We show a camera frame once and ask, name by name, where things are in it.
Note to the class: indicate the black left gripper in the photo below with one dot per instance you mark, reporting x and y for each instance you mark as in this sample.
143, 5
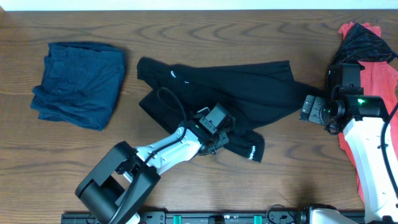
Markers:
226, 137

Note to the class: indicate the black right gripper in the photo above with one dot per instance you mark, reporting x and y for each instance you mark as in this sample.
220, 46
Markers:
313, 105

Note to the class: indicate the black shirt with white logo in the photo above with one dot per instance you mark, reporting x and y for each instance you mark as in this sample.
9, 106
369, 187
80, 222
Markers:
256, 95

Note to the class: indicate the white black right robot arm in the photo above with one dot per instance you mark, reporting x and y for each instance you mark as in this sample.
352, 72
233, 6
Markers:
364, 122

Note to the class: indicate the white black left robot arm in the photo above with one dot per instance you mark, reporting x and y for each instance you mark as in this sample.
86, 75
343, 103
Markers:
119, 184

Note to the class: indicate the red mesh garment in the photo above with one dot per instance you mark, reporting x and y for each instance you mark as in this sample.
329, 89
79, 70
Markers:
380, 79

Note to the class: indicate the black patterned garment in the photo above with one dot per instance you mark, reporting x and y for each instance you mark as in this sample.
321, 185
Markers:
361, 44

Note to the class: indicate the folded navy blue garment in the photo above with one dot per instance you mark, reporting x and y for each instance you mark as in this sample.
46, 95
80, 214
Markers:
80, 84

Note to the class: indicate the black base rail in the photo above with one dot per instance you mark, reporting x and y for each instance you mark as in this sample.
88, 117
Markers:
204, 218

